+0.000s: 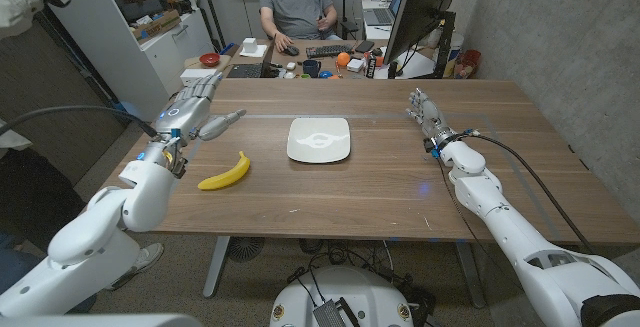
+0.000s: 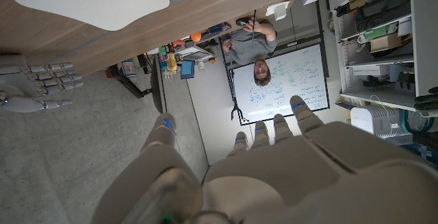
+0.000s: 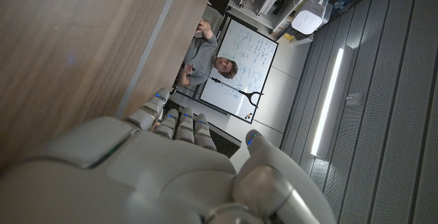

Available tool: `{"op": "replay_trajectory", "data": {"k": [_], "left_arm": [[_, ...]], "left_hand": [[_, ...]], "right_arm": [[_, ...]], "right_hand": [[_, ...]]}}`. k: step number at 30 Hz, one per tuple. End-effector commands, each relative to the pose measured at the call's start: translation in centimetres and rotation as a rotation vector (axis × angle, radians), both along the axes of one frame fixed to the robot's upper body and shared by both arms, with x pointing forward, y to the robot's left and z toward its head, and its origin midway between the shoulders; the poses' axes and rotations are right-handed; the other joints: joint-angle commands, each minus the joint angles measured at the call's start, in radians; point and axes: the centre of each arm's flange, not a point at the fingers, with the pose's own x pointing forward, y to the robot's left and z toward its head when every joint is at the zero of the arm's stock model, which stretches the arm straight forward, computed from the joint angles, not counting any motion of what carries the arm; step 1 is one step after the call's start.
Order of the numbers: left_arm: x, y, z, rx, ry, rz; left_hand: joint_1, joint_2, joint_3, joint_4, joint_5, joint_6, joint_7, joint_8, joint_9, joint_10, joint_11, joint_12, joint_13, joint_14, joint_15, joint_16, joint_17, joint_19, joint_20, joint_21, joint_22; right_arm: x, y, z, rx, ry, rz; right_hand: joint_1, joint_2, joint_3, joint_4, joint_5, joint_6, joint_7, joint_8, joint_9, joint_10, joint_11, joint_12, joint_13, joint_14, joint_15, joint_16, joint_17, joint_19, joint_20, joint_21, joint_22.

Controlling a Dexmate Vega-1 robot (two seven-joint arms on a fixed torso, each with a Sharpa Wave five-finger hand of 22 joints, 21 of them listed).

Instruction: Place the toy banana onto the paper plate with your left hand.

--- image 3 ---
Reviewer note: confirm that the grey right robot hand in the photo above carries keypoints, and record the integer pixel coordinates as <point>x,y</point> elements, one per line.
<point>154,176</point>

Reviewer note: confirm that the black grabber stick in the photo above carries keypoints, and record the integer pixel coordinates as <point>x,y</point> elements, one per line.
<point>253,97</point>

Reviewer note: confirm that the seated person grey shirt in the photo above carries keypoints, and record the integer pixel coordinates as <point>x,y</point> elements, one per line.
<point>202,56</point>

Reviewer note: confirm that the black framed whiteboard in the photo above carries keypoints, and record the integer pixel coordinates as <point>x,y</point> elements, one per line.
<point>246,56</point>

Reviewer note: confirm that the ceiling light strip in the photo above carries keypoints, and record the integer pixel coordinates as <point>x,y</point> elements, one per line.
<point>326,104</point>

